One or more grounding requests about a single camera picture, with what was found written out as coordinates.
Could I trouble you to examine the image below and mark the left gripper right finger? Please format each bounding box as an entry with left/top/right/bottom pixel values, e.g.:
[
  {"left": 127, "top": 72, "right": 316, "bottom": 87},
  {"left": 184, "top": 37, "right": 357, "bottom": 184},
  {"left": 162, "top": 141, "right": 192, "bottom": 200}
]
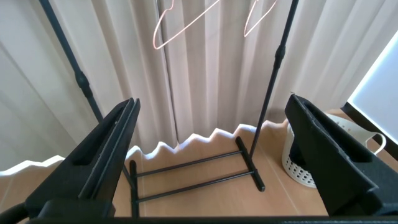
[{"left": 284, "top": 94, "right": 398, "bottom": 217}]

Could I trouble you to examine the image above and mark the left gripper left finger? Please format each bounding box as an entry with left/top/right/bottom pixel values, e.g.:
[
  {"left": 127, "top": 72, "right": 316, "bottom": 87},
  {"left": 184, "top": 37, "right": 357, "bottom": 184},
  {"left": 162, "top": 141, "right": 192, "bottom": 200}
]
[{"left": 24, "top": 97, "right": 141, "bottom": 218}]

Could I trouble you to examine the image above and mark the pink clothes hanger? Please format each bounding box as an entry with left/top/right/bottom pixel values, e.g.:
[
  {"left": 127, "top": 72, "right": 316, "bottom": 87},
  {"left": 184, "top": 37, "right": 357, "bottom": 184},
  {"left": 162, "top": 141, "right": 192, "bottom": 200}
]
[
  {"left": 243, "top": 0, "right": 279, "bottom": 38},
  {"left": 152, "top": 0, "right": 221, "bottom": 50}
]

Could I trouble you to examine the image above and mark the white laundry basket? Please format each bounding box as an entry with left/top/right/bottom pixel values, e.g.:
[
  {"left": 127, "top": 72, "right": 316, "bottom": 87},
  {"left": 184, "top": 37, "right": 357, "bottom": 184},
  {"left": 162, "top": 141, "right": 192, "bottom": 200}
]
[{"left": 281, "top": 113, "right": 387, "bottom": 189}]

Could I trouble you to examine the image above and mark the black clothes rack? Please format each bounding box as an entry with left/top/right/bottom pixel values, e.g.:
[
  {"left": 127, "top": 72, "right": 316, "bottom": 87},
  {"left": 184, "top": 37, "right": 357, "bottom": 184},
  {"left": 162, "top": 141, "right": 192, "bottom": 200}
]
[{"left": 39, "top": 0, "right": 300, "bottom": 218}]

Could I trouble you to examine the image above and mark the beige curtain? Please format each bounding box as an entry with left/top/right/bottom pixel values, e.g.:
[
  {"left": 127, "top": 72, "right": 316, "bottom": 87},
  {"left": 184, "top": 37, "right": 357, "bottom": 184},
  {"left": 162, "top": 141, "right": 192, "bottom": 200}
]
[{"left": 0, "top": 0, "right": 398, "bottom": 172}]

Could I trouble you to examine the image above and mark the black cable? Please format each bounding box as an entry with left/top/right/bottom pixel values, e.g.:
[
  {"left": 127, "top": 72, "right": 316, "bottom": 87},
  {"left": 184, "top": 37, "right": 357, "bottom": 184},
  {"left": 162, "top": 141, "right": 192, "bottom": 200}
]
[{"left": 0, "top": 202, "right": 28, "bottom": 224}]

